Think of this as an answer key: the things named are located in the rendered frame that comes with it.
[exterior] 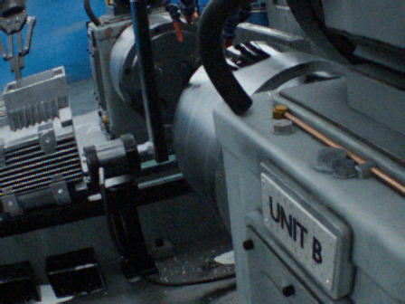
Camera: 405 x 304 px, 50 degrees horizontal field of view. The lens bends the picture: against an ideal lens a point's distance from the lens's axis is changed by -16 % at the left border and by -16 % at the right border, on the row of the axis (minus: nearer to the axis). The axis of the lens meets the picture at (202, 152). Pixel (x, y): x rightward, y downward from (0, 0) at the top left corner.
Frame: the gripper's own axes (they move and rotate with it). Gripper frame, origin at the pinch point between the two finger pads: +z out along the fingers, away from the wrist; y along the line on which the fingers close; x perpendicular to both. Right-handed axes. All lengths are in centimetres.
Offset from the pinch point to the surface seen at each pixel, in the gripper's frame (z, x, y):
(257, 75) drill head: 33, -55, 31
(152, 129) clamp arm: 30.6, -31.9, 22.8
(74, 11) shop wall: -272, 447, 46
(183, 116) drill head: 32, -43, 25
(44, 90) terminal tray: 18.4, -28.0, 7.5
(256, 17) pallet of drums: -174, 375, 248
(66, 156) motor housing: 29.5, -24.8, 9.1
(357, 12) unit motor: 39, -84, 25
